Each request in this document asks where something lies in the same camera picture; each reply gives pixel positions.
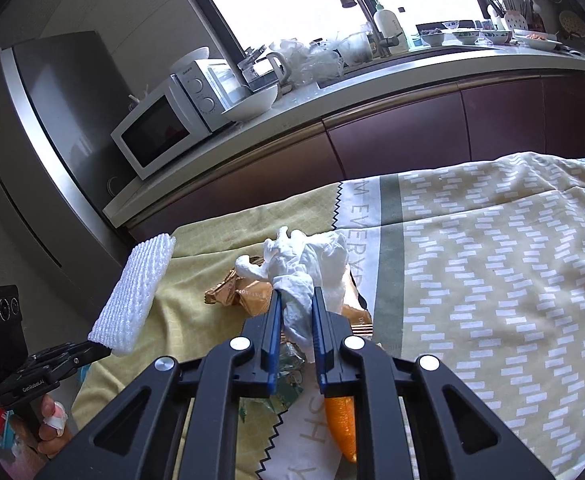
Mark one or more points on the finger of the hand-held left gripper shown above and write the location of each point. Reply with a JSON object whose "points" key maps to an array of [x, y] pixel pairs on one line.
{"points": [[77, 352]]}

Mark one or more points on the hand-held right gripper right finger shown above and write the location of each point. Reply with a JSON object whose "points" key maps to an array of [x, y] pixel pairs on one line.
{"points": [[320, 345]]}

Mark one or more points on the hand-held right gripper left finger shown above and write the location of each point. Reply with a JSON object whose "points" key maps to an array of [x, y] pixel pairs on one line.
{"points": [[272, 340]]}

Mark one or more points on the green foil wrapper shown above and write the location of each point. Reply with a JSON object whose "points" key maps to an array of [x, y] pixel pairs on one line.
{"points": [[287, 365]]}

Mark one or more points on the brown snack packet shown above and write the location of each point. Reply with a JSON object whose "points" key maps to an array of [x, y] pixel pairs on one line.
{"points": [[360, 317]]}

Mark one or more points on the golden snack wrapper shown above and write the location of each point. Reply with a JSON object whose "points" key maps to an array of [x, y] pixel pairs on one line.
{"points": [[232, 292]]}

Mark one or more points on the small white foam fruit net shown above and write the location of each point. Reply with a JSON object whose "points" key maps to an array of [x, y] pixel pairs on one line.
{"points": [[132, 295]]}

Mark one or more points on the white napkin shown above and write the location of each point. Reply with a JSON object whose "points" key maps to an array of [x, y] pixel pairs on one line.
{"points": [[317, 265]]}

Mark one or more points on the orange peel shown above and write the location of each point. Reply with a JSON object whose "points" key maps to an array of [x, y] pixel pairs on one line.
{"points": [[340, 425]]}

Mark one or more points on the person's left hand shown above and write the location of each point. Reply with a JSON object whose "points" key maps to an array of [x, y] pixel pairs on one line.
{"points": [[55, 440]]}

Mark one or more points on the yellow patterned tablecloth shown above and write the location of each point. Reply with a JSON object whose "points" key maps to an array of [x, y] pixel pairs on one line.
{"points": [[472, 260]]}

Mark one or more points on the grey refrigerator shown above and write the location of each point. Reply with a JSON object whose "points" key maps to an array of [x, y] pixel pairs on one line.
{"points": [[62, 110]]}

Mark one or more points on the white microwave oven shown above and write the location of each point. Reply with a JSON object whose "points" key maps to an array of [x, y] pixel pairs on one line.
{"points": [[147, 135]]}

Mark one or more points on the large white bowl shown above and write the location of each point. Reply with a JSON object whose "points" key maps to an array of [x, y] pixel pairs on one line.
{"points": [[250, 105]]}

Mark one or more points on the kitchen counter with cabinets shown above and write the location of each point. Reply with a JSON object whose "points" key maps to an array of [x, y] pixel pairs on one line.
{"points": [[397, 120]]}

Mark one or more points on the small white figurine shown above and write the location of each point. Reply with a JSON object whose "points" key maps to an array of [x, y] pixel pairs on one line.
{"points": [[135, 102]]}

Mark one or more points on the glass kettle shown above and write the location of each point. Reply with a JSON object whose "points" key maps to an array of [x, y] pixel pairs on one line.
{"points": [[267, 72]]}

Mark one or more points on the pile of clear plastic bags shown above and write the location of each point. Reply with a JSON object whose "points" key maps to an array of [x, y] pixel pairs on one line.
{"points": [[312, 62]]}

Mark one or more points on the shallow white bowl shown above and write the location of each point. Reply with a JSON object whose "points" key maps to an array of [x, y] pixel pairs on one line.
{"points": [[190, 60]]}

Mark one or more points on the clear plastic container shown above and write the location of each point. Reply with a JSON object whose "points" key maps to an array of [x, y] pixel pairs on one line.
{"points": [[357, 47]]}

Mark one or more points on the steel kitchen faucet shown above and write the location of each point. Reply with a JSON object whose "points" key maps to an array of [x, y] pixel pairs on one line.
{"points": [[372, 25]]}

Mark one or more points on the blue and white bowl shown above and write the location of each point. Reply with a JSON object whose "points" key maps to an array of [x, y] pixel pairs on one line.
{"points": [[495, 36], [465, 36], [451, 25], [431, 37]]}

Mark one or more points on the small clear bottle dark cap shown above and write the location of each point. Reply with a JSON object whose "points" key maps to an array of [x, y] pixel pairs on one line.
{"points": [[408, 30]]}

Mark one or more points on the white soap dispenser bottle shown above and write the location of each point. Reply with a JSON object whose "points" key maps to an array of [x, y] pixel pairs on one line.
{"points": [[390, 25]]}

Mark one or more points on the dark framed window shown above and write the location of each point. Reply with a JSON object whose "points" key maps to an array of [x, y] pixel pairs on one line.
{"points": [[282, 0]]}

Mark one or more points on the white plate with food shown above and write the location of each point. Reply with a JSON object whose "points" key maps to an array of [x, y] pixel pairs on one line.
{"points": [[537, 41]]}

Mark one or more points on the white perforated utensil holder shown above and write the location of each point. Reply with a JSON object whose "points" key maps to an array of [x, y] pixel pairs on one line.
{"points": [[514, 20]]}

